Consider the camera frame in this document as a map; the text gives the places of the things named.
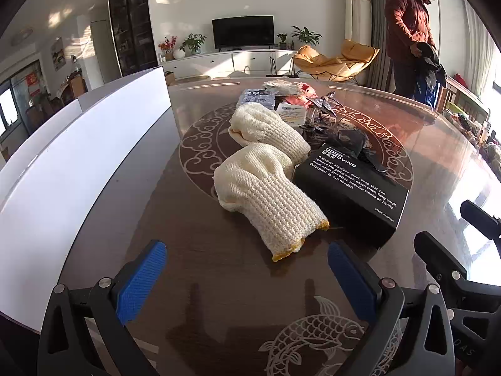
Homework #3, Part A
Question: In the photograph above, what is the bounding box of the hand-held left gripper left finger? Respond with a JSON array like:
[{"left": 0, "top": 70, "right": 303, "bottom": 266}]
[{"left": 37, "top": 240, "right": 168, "bottom": 376}]

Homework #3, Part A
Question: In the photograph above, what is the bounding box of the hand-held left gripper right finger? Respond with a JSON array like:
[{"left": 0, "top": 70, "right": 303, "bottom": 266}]
[{"left": 327, "top": 241, "right": 457, "bottom": 376}]

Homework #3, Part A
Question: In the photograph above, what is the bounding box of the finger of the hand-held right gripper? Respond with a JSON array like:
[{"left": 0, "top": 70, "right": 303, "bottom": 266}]
[
  {"left": 414, "top": 231, "right": 469, "bottom": 283},
  {"left": 460, "top": 201, "right": 501, "bottom": 240}
]

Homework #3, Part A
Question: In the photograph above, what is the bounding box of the black cardboard box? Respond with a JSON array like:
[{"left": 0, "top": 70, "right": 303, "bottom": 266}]
[{"left": 293, "top": 144, "right": 411, "bottom": 250}]

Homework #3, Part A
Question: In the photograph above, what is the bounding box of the cream knitted work glove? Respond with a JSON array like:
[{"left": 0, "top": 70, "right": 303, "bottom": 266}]
[
  {"left": 229, "top": 103, "right": 311, "bottom": 166},
  {"left": 213, "top": 144, "right": 330, "bottom": 263}
]

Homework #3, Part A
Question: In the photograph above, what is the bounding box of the white plastic tub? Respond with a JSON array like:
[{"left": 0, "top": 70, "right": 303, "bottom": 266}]
[{"left": 275, "top": 102, "right": 307, "bottom": 128}]

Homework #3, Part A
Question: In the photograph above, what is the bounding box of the red packet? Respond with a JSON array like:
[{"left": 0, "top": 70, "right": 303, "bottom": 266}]
[{"left": 287, "top": 82, "right": 316, "bottom": 106}]

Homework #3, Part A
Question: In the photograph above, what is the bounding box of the clear plastic cartoon box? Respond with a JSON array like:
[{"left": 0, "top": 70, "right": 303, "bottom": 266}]
[{"left": 237, "top": 87, "right": 277, "bottom": 111}]

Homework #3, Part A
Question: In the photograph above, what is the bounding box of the clear plastic bag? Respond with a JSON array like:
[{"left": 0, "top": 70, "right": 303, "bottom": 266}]
[{"left": 261, "top": 79, "right": 304, "bottom": 97}]

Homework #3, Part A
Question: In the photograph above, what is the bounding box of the orange lounge chair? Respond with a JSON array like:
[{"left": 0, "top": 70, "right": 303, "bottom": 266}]
[{"left": 292, "top": 39, "right": 380, "bottom": 85}]

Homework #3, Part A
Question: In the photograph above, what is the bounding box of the grey curtain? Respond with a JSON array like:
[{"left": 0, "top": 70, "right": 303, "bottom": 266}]
[{"left": 358, "top": 0, "right": 397, "bottom": 91}]

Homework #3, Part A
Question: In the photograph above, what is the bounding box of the white television cabinet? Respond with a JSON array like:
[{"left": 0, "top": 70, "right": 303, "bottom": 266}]
[{"left": 158, "top": 49, "right": 303, "bottom": 81}]

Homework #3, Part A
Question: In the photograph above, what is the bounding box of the white door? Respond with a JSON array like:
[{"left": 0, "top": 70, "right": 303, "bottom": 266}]
[{"left": 90, "top": 19, "right": 114, "bottom": 84}]

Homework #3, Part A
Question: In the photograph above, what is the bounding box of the red flower plant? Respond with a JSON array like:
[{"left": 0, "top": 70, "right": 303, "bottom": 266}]
[{"left": 158, "top": 35, "right": 179, "bottom": 62}]

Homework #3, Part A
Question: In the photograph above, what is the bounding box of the white covered air conditioner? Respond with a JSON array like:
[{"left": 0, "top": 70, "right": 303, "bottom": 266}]
[{"left": 343, "top": 0, "right": 373, "bottom": 48}]

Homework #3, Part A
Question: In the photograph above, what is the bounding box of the large leafy potted plant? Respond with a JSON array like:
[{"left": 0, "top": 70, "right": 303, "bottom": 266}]
[{"left": 291, "top": 26, "right": 323, "bottom": 47}]

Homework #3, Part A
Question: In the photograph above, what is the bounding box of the dark glass display cabinet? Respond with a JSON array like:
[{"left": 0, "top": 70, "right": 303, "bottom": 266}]
[{"left": 107, "top": 0, "right": 159, "bottom": 78}]

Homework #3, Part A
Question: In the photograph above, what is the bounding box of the black television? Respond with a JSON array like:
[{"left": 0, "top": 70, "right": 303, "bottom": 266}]
[{"left": 212, "top": 15, "right": 275, "bottom": 50}]

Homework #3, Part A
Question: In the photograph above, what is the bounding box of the framed wall picture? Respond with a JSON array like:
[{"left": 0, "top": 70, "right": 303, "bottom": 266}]
[{"left": 50, "top": 38, "right": 65, "bottom": 71}]

